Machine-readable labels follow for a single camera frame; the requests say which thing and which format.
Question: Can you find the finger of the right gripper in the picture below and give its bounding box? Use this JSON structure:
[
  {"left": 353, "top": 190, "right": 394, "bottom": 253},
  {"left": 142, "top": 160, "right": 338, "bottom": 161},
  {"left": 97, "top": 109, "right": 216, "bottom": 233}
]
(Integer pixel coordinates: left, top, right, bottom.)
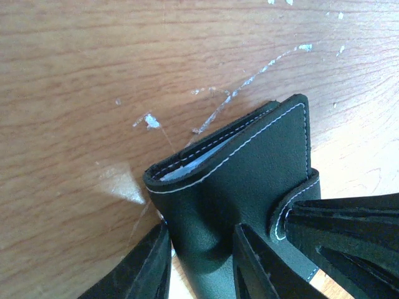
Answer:
[{"left": 284, "top": 194, "right": 398, "bottom": 298}]

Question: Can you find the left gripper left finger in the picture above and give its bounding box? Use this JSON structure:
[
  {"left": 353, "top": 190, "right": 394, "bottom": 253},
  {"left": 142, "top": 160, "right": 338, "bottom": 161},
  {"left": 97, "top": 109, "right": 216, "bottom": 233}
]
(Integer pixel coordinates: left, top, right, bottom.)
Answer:
[{"left": 79, "top": 222, "right": 172, "bottom": 299}]

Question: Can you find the black card holder wallet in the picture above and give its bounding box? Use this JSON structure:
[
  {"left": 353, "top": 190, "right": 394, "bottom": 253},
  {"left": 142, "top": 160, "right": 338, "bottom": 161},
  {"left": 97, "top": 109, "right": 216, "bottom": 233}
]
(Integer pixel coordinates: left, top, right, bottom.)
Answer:
[{"left": 143, "top": 94, "right": 320, "bottom": 298}]

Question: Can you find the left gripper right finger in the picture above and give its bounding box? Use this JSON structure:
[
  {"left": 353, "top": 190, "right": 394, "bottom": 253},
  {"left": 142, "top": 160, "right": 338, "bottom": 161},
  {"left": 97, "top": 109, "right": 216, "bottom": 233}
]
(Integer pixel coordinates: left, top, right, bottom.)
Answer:
[{"left": 233, "top": 224, "right": 325, "bottom": 298}]

